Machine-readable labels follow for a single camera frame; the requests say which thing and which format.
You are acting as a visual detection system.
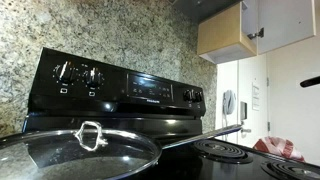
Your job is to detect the red white striped cloth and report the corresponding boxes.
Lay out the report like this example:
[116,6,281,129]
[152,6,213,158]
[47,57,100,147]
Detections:
[252,135,306,163]

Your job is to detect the dark overhead range hood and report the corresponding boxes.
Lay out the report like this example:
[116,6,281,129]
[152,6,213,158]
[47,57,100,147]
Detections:
[171,0,244,24]

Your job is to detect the black cabinet door hinge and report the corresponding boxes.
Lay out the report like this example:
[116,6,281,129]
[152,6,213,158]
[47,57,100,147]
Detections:
[247,27,265,41]

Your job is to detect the black coil burner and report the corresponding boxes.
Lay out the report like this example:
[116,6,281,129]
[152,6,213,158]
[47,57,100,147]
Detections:
[192,139,254,165]
[260,160,320,180]

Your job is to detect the light wood wall cabinet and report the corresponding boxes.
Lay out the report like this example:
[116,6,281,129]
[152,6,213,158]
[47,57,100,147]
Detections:
[196,1,259,65]

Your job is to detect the black stereo camera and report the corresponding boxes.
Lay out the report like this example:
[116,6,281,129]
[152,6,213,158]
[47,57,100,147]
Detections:
[299,75,320,89]

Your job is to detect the grey wall phone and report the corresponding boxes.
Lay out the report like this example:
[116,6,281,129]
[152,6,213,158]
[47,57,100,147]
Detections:
[221,89,237,134]

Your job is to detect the black electric kitchen stove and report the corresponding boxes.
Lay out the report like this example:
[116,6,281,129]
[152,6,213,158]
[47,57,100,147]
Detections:
[0,46,320,180]

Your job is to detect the white room door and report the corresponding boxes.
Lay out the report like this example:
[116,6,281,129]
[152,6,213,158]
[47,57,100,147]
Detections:
[237,54,270,148]

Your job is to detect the black stove control knob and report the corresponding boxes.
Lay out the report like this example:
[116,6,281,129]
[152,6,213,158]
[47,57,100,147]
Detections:
[83,67,105,89]
[182,88,195,103]
[53,60,80,86]
[193,90,205,103]

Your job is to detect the white cabinet door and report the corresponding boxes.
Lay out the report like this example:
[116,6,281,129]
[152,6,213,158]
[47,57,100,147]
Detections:
[256,0,317,56]

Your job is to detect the white paper door notice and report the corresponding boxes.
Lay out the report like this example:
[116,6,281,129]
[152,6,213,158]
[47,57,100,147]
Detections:
[251,81,261,112]

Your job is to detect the metal door lock handle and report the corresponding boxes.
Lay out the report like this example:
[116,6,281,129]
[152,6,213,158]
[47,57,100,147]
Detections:
[239,100,253,134]

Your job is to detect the stove digital display panel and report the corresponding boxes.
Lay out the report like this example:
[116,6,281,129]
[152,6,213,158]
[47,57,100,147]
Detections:
[126,72,174,103]

